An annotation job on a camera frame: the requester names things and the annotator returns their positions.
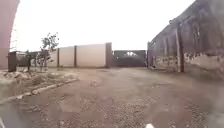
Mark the dark metal gate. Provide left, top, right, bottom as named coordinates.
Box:
left=112, top=49, right=148, bottom=68

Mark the brown dirt road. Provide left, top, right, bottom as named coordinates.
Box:
left=0, top=66, right=224, bottom=128

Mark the small thin tree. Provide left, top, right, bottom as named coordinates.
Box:
left=35, top=32, right=60, bottom=72

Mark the rubble strip beside road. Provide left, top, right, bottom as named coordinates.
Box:
left=0, top=67, right=79, bottom=104

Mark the low dark fence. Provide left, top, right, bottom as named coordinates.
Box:
left=7, top=50, right=41, bottom=73

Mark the red building corner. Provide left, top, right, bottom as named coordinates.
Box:
left=0, top=0, right=21, bottom=71

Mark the cream panelled boundary wall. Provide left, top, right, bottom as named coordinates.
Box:
left=46, top=42, right=114, bottom=69

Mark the long stained dark wall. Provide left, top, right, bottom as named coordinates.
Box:
left=147, top=0, right=224, bottom=79

